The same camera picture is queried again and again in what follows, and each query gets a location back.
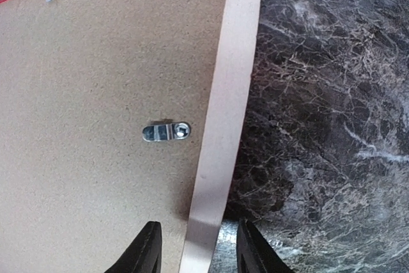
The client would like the red wooden picture frame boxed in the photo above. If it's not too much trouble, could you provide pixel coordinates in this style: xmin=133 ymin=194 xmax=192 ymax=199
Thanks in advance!
xmin=0 ymin=0 xmax=265 ymax=273

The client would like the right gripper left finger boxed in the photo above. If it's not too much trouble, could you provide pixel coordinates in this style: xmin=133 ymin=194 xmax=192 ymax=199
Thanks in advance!
xmin=105 ymin=221 xmax=162 ymax=273

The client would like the brown backing board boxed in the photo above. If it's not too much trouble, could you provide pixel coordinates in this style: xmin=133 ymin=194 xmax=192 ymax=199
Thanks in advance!
xmin=0 ymin=0 xmax=231 ymax=273

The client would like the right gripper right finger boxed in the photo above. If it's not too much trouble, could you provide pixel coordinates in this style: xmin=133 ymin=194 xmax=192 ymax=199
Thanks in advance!
xmin=236 ymin=219 xmax=294 ymax=273

